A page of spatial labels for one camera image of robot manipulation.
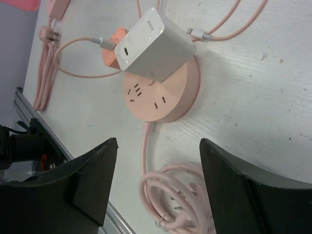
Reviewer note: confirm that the orange small charger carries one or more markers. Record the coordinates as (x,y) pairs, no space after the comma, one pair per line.
(109,57)

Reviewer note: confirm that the white large charger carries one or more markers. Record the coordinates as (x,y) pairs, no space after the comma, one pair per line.
(155,47)

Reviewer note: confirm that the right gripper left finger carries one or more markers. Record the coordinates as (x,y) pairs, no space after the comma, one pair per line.
(69,199)

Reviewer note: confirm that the pink rectangular power strip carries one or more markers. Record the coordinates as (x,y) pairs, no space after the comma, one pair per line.
(57,8)

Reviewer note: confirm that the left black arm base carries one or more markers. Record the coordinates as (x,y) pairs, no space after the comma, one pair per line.
(27,153)

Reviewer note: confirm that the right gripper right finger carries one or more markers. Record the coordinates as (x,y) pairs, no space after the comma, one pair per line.
(246,199)

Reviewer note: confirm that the pink plug adapter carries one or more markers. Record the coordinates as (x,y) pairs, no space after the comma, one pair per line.
(25,5)

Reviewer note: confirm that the round pink power socket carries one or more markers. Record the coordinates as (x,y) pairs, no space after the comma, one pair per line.
(164,102)

